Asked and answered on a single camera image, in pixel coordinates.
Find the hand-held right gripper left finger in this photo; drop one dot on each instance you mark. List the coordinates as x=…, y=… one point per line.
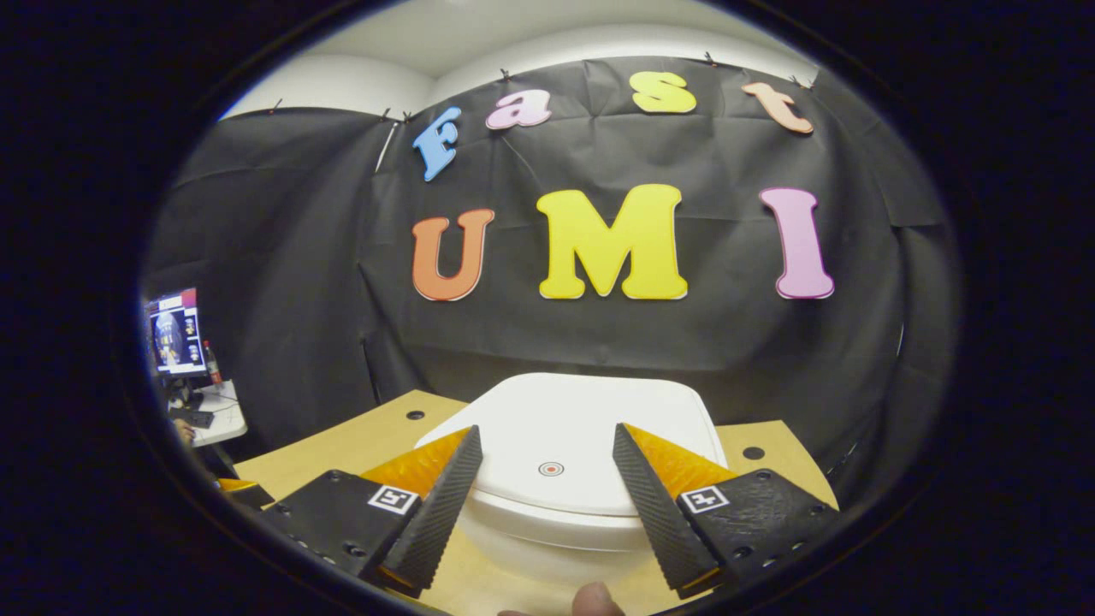
x=440, y=513

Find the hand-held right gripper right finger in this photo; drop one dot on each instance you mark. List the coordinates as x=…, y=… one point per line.
x=659, y=518

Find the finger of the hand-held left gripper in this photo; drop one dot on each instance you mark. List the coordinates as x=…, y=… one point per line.
x=244, y=494

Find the white desktop garbage bin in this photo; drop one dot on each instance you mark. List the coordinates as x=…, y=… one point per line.
x=556, y=428

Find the wooden desktop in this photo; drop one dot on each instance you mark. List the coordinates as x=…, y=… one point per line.
x=359, y=441

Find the white side table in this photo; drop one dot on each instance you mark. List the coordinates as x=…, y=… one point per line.
x=224, y=415

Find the red bottle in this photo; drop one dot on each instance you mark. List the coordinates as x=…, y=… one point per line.
x=212, y=368

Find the computer monitor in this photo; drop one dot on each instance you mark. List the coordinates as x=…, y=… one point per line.
x=175, y=334

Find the black backdrop cloth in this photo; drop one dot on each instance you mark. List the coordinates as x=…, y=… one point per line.
x=599, y=342

